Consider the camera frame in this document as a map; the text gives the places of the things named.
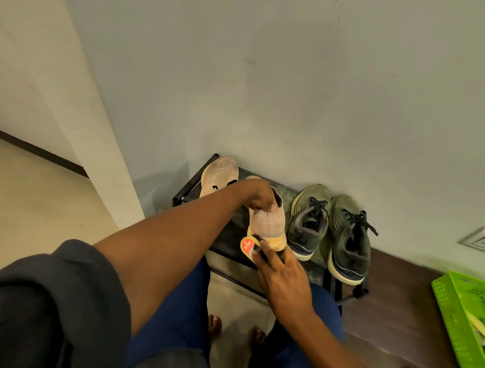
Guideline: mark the person's left hand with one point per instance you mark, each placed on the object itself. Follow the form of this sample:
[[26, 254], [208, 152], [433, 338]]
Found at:
[[259, 195]]

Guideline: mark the person's right hand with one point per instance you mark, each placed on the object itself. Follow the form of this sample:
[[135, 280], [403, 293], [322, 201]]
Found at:
[[286, 284]]

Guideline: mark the beige suede shoe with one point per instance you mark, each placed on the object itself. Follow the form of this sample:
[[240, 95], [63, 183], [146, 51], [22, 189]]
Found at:
[[219, 172], [269, 227]]

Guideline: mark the yellow-edged shoe shine sponge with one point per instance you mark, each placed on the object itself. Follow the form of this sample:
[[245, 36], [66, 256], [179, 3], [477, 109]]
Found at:
[[248, 244]]

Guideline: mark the green sneaker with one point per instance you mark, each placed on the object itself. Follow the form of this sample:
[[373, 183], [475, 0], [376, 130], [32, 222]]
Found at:
[[348, 246], [308, 223]]

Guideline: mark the yellow sticky note pad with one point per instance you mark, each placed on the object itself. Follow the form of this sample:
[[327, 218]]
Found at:
[[476, 322]]

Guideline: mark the person's right foot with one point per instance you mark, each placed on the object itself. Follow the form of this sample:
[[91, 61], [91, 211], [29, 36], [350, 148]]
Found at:
[[257, 339]]

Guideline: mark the person's foot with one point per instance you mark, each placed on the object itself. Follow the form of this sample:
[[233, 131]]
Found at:
[[257, 339], [214, 328]]

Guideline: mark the person's left foot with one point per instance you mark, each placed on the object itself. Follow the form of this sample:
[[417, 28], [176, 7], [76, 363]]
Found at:
[[214, 328]]

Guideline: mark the dark brown low bench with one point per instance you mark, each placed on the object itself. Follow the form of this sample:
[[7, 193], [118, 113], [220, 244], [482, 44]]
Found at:
[[398, 311]]

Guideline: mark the black metal shoe rack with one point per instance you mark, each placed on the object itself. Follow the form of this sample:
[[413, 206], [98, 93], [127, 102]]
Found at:
[[231, 239]]

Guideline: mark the dark blue trousers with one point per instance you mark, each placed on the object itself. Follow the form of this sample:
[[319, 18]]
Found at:
[[174, 314]]

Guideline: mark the green plastic basket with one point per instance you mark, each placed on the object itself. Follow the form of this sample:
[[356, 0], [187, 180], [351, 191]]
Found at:
[[454, 322]]

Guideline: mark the dark skirting strip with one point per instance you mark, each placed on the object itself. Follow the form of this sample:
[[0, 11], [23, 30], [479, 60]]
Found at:
[[41, 153]]

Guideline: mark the white wall socket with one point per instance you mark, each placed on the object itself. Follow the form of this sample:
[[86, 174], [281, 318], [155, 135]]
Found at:
[[475, 239]]

